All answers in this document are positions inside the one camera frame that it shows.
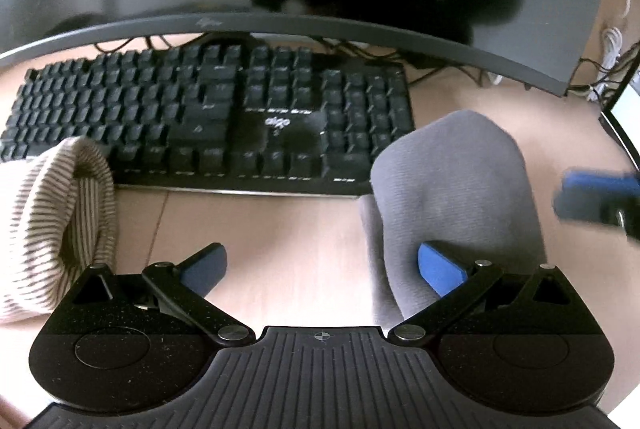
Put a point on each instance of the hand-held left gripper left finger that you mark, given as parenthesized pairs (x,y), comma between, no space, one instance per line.
(205,266)

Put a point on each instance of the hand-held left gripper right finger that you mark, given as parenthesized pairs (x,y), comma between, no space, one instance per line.
(440,271)

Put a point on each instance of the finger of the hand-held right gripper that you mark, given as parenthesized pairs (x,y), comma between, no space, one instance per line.
(595,189)

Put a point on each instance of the grey sock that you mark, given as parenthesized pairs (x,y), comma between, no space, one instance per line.
(450,169)

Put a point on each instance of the flat monitor with white screen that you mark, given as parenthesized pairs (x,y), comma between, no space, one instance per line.
(625,119)

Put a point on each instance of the black mechanical keyboard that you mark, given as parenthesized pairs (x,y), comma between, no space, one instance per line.
(200,119)

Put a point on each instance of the beige striped garment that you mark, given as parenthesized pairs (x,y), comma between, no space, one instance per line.
(40,219)

